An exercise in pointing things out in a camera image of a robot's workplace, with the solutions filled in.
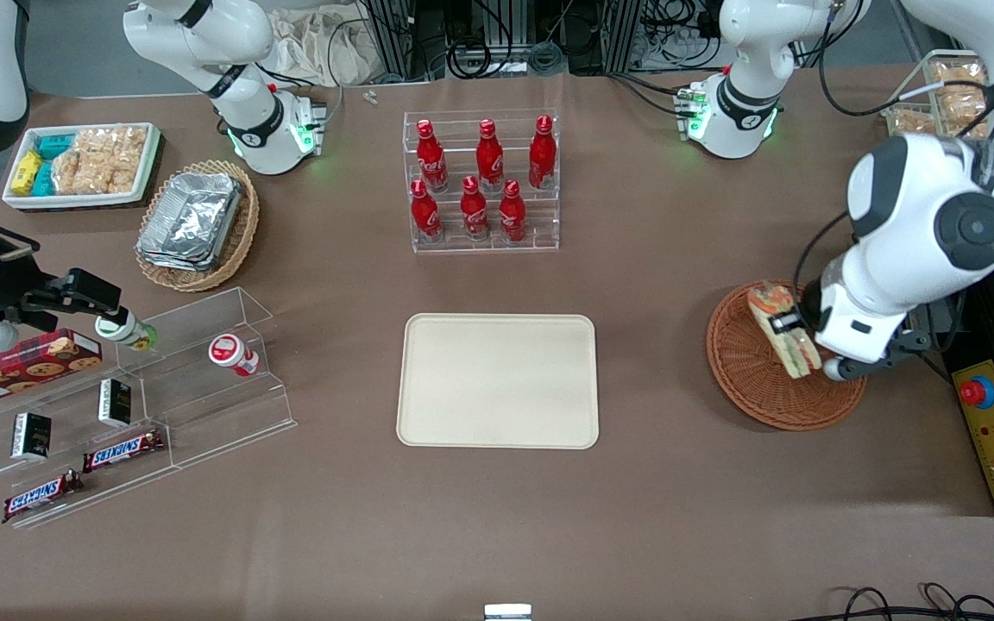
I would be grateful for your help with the white snack tray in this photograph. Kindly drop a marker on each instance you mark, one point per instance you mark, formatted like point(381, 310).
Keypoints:
point(83, 200)

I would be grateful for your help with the clear bag of fried snacks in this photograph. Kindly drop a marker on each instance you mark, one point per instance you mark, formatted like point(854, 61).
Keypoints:
point(959, 76)
point(961, 112)
point(911, 123)

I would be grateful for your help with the stacked aluminium foil trays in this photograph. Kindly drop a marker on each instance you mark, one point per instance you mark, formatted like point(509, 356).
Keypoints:
point(191, 220)

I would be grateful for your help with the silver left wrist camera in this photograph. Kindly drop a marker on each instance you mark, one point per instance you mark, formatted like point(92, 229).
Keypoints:
point(842, 368)

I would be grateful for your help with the small black box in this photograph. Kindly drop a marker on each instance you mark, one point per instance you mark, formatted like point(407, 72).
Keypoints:
point(115, 403)
point(31, 435)

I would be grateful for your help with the clear acrylic step shelf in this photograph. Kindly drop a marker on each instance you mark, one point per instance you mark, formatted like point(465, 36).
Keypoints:
point(204, 405)

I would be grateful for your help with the brown wicker basket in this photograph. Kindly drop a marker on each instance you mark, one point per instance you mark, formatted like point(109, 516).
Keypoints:
point(747, 379)

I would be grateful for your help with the green drink bottle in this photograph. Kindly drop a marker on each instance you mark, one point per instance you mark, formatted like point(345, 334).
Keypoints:
point(122, 329)

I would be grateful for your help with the red tartan cookie box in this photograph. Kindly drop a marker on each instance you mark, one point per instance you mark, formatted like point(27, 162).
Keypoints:
point(31, 366)

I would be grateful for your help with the clear acrylic bottle rack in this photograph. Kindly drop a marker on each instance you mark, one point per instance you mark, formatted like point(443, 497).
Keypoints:
point(540, 237)

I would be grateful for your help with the teal snack pack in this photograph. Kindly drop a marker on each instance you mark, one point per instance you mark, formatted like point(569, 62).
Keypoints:
point(55, 146)
point(43, 178)

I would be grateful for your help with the yellow snack pack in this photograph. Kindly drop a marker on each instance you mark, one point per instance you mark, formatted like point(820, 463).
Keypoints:
point(26, 172)

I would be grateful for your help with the red cola bottle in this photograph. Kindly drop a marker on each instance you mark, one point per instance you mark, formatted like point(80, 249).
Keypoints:
point(512, 214)
point(542, 155)
point(432, 159)
point(489, 159)
point(474, 211)
point(425, 214)

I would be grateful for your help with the snickers chocolate bar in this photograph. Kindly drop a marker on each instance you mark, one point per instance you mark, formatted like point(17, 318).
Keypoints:
point(40, 496)
point(122, 451)

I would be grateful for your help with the clear bags of rice crackers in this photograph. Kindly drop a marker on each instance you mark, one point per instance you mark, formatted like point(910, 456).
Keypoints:
point(100, 159)

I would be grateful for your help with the beige cloth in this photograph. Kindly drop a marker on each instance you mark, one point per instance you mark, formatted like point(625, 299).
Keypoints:
point(316, 47)

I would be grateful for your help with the red capped white bottle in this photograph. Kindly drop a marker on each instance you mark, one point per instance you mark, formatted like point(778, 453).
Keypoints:
point(231, 354)

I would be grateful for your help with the cream plastic tray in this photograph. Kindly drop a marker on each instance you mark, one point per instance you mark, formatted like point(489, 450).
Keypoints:
point(497, 379)

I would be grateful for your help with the triangle sandwich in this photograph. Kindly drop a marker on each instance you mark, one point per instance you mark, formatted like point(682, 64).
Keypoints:
point(764, 302)

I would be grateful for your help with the light wicker oval basket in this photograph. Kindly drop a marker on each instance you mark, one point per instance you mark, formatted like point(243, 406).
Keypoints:
point(242, 233)

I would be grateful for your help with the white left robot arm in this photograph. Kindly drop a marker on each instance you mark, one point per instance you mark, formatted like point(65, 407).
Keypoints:
point(920, 207)

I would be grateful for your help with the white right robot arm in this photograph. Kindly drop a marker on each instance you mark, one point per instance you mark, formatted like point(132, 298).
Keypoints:
point(238, 34)

